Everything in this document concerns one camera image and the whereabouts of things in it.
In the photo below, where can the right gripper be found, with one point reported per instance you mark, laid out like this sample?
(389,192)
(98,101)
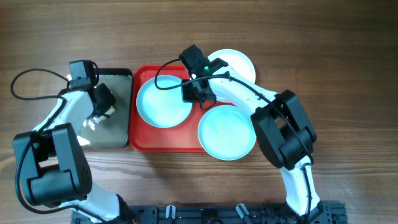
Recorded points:
(189,96)

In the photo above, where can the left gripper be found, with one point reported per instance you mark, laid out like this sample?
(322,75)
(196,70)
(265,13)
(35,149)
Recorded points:
(112,101)

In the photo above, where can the green yellow sponge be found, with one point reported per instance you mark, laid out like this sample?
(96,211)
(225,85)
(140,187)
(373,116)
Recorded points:
(108,113)

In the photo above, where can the light blue plate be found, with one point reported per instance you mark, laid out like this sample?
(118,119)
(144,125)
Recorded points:
(226,133)
(161,108)

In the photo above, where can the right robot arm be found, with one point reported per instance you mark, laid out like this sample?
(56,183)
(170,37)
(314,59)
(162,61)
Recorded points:
(283,130)

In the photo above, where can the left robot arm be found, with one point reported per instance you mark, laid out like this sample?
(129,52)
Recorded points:
(52,171)

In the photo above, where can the black water tray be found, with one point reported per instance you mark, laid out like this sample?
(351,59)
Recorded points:
(110,132)

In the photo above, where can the red plastic tray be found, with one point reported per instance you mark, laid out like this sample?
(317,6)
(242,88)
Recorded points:
(146,138)

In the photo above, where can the white plate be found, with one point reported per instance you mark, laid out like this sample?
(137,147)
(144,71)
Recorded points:
(239,62)

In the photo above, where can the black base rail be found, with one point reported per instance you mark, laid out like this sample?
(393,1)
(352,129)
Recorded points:
(324,212)

